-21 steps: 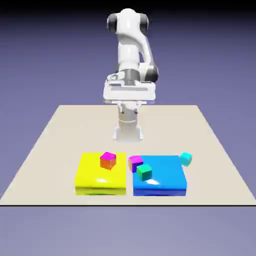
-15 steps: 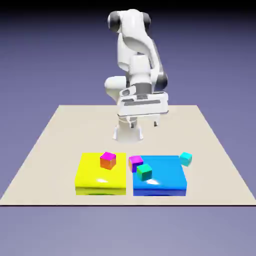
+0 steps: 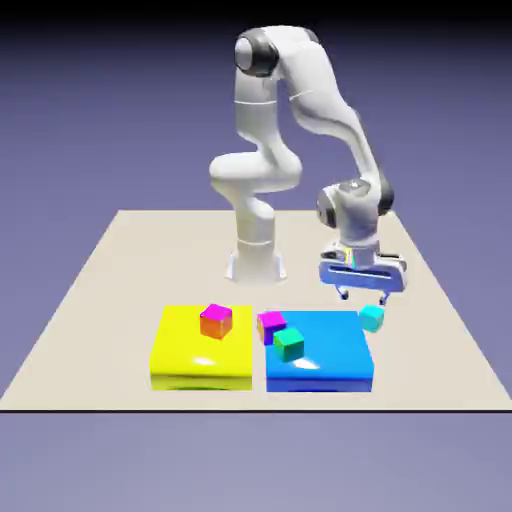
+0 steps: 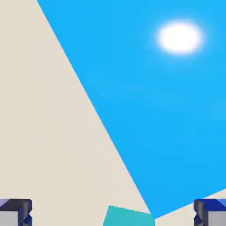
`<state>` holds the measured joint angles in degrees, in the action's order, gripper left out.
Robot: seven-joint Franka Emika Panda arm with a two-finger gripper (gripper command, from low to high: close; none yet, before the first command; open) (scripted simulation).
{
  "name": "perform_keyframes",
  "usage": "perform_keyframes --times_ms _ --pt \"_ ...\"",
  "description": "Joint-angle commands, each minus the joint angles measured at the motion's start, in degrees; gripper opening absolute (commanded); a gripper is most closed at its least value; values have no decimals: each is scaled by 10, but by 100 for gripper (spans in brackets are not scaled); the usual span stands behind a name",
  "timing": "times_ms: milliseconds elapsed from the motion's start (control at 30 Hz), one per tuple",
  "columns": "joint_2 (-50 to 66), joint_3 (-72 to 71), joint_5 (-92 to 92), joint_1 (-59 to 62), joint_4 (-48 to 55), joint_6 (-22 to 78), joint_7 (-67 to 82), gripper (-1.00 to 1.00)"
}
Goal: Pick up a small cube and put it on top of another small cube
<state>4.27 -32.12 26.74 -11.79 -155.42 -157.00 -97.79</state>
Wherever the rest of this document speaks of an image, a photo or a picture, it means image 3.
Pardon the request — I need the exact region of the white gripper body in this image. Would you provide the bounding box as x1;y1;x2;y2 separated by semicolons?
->
318;259;409;292

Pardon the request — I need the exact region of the large yellow box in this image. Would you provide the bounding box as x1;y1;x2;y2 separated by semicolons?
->
150;305;254;392

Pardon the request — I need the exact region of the small magenta cube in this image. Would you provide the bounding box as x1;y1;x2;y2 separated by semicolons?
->
256;310;288;347

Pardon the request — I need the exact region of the small red cube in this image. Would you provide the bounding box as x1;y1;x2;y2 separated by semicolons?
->
199;303;234;341

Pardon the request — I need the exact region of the small cyan cube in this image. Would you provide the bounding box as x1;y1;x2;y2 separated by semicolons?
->
358;303;386;334

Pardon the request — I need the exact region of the small green cube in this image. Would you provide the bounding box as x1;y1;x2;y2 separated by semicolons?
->
272;326;306;364

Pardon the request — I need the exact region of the large blue box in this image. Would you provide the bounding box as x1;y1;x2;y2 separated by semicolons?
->
265;310;375;394

